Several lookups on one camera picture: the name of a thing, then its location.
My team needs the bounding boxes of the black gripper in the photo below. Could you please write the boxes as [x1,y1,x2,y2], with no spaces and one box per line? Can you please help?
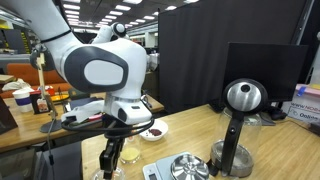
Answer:
[99,136,125,180]

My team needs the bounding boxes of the clear glass jar yellow contents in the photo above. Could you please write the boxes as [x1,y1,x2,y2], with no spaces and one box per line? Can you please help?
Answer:
[119,134,143,165]

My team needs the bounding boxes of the silver digital kitchen scale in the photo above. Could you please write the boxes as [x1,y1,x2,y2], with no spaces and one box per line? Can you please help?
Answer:
[142,152,194,180]

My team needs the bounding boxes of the red beans pile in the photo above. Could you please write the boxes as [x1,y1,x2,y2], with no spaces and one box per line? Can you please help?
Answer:
[148,128,163,137]

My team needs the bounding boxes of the white round plate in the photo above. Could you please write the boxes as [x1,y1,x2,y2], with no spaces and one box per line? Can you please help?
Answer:
[138,119,169,142]

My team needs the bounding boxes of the wooden background desk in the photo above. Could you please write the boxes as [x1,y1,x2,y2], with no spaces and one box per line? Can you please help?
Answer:
[0,93,165,154]

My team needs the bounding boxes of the white paper cup blue band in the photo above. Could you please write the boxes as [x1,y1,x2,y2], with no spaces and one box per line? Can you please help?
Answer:
[12,88,34,114]

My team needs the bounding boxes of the dark brown box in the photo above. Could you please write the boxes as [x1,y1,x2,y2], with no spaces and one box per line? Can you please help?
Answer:
[0,96,19,135]

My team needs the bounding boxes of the white crumpled cloth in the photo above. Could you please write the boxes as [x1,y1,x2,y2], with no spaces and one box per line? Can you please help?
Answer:
[1,78,33,92]

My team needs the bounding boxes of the orange sofa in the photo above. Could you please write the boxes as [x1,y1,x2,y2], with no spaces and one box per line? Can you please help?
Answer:
[0,63,73,99]

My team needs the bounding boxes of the black curtain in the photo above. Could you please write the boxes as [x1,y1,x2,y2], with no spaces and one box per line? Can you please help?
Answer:
[157,0,314,114]

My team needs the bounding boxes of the black computer mouse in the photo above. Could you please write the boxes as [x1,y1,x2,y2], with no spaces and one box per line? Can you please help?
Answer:
[266,106,288,122]

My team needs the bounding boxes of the black computer monitor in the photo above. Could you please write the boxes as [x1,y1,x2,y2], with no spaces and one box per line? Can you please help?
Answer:
[222,42,309,103]

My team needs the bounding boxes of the white printed cardboard box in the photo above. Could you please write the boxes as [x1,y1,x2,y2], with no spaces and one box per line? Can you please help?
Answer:
[281,83,320,124]

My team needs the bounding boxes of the black cable loop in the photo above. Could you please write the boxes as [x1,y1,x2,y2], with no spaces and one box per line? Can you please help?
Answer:
[60,116,156,140]

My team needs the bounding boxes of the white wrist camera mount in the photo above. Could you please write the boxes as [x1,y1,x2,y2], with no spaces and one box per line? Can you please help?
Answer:
[60,99,105,124]

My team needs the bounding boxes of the camera stand with pole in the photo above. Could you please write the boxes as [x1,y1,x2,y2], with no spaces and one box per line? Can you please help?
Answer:
[29,43,64,134]

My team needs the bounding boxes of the glass kettle black handle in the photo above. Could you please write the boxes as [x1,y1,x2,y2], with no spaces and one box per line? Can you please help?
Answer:
[206,78,269,179]

